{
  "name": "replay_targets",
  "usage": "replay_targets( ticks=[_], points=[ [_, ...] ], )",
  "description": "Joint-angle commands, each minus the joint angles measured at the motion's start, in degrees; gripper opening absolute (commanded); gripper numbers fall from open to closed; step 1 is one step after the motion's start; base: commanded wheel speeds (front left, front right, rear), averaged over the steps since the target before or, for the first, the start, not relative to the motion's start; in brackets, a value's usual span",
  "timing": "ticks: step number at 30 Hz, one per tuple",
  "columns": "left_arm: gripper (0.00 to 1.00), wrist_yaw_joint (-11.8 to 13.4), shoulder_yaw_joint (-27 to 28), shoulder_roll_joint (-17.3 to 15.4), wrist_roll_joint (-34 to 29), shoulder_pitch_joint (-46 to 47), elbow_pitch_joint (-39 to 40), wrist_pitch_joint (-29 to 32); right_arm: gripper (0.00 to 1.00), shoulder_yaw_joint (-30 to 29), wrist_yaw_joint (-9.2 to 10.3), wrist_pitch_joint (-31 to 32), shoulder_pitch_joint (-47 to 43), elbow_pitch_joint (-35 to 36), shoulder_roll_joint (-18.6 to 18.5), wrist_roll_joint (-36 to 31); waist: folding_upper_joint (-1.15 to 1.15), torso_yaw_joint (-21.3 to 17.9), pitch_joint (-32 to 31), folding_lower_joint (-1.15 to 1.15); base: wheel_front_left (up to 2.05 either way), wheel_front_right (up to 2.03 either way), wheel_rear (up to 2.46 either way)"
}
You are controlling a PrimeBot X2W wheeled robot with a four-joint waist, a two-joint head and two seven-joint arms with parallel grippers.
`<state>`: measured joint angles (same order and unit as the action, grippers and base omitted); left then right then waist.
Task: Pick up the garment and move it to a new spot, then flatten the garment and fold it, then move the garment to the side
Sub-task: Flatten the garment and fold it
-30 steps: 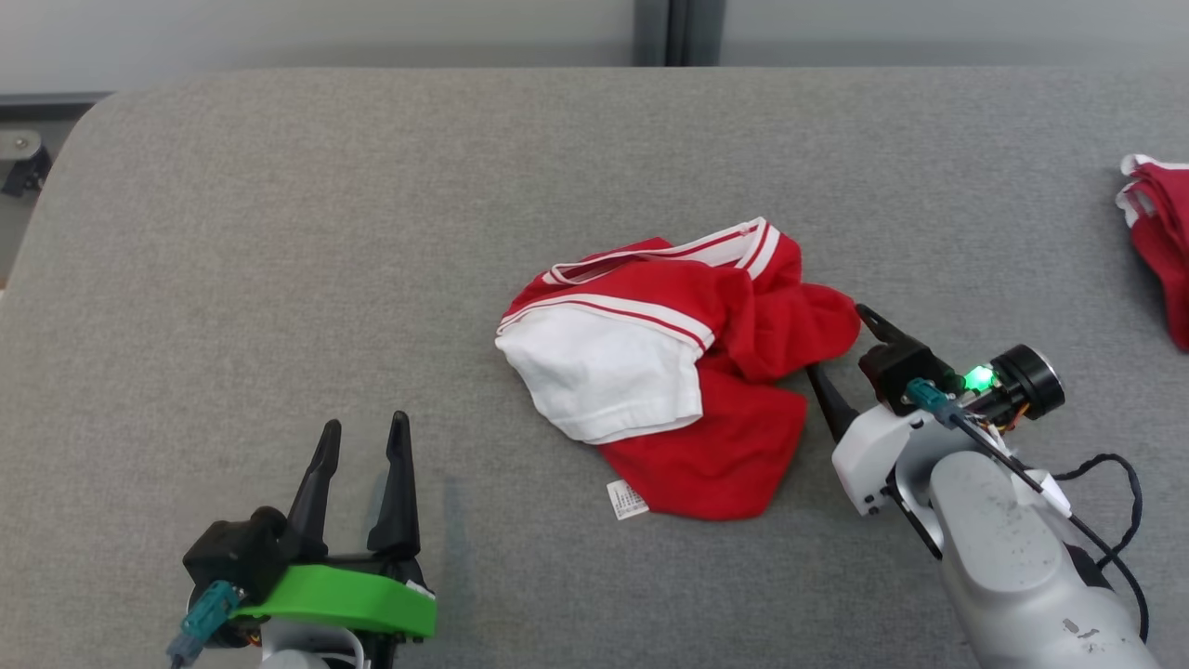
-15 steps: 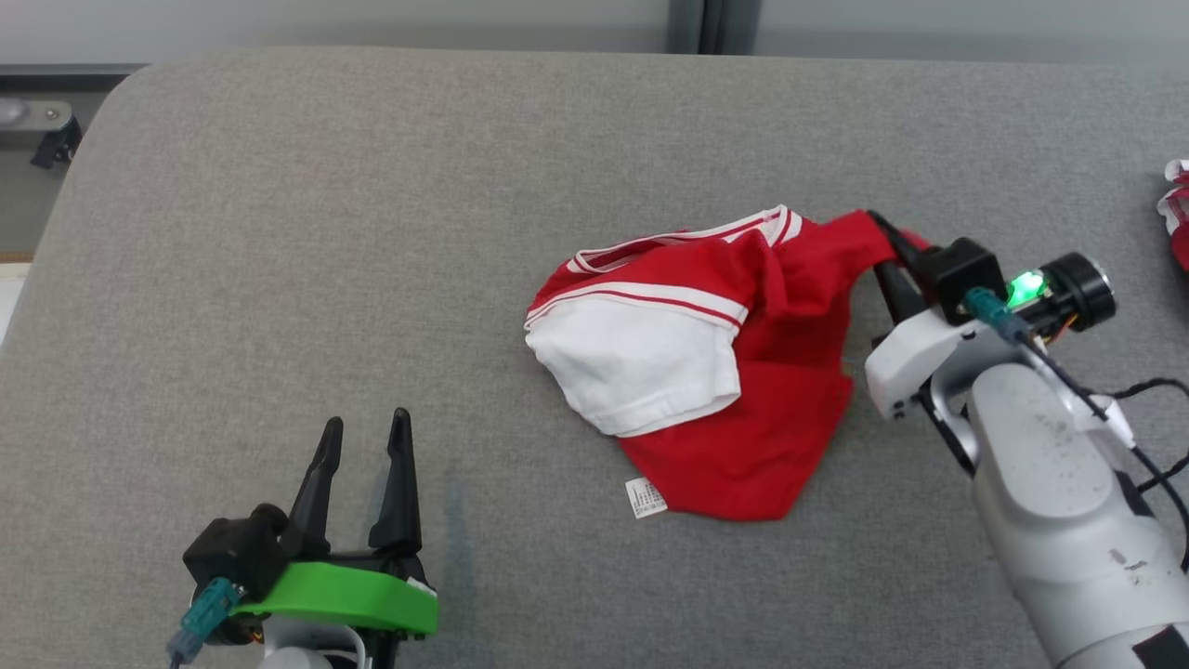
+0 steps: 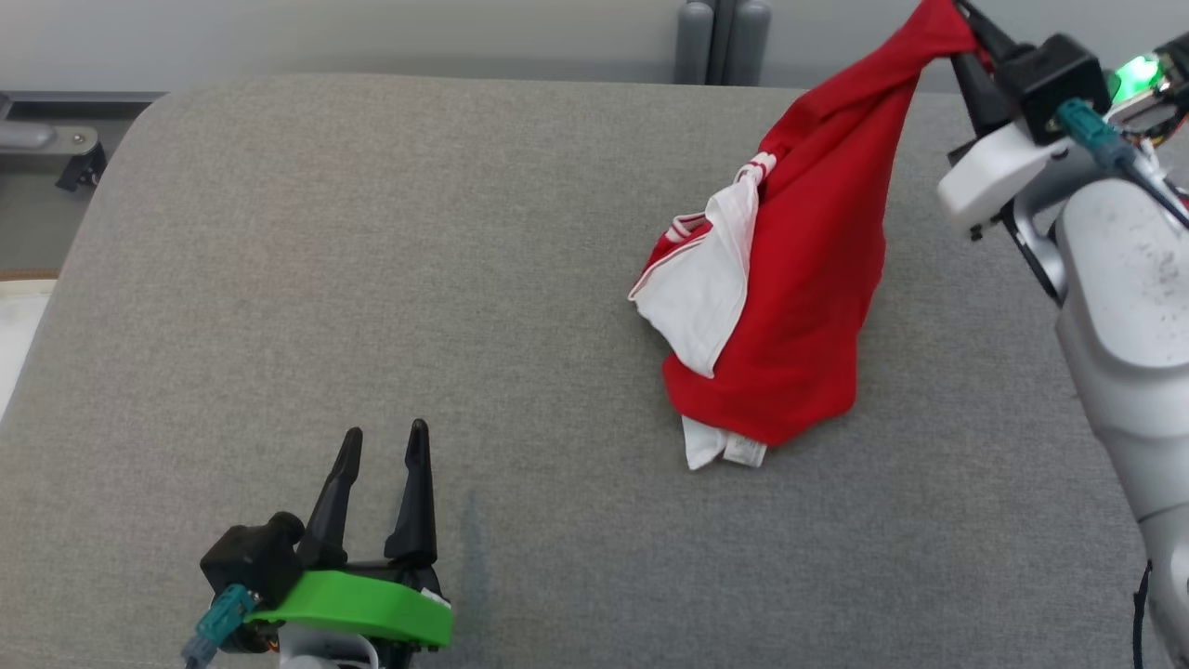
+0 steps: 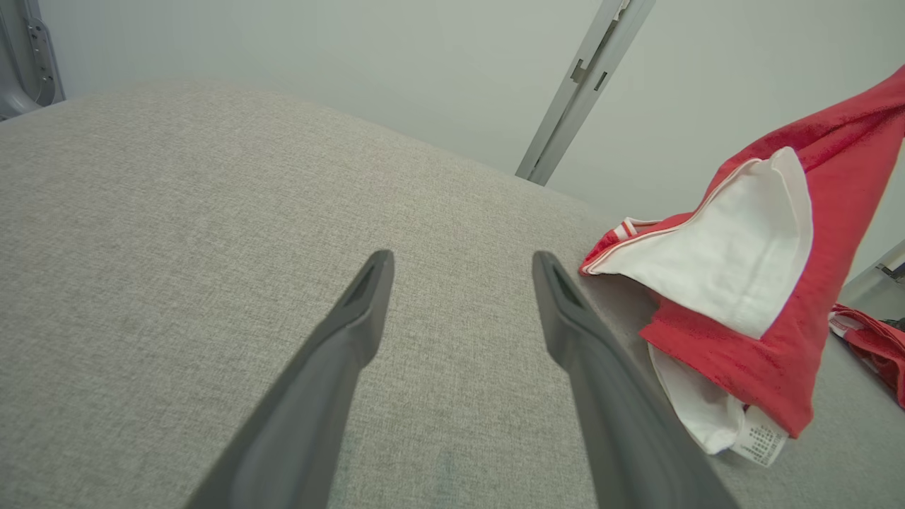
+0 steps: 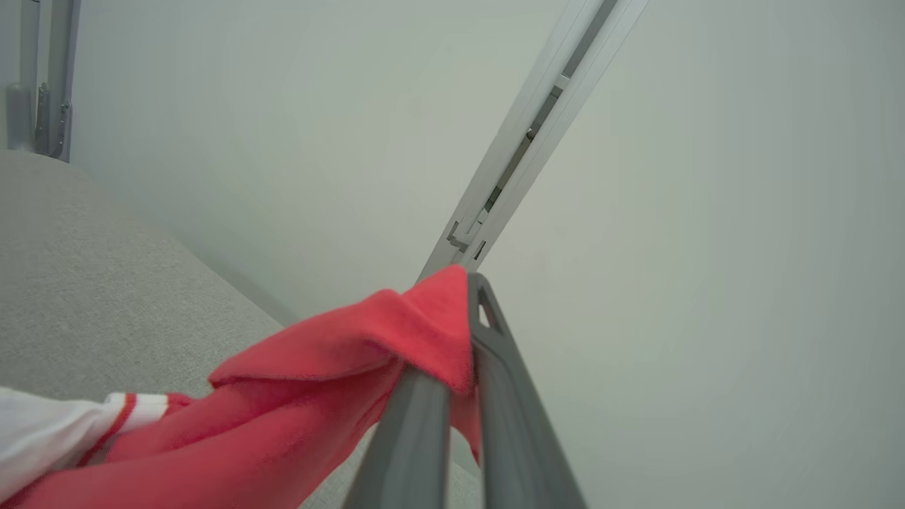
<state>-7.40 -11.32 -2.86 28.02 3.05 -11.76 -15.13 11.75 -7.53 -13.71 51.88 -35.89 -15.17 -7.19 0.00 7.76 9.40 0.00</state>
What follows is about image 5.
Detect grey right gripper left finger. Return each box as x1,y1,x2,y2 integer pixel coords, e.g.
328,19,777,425
343,368,453,509

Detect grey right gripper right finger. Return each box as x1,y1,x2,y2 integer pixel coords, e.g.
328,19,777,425
467,272,588,509

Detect red white basketball jersey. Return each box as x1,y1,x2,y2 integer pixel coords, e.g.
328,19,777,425
0,265,483,509

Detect grey metal wall post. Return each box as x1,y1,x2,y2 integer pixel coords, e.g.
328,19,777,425
417,0,648,283
6,0,83,164

